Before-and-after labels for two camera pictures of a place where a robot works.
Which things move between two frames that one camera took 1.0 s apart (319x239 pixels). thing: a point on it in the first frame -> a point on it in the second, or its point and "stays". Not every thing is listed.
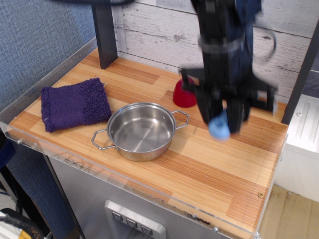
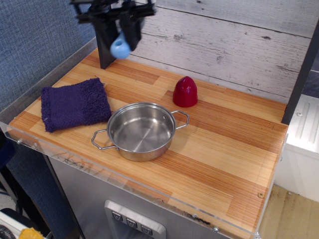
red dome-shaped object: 185,98 stays
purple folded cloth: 76,105 stays
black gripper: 226,68 -> 104,13
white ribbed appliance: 298,171 stays
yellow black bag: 29,229 -> 26,233
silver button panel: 122,223 stays
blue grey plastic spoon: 219,127 -> 120,48
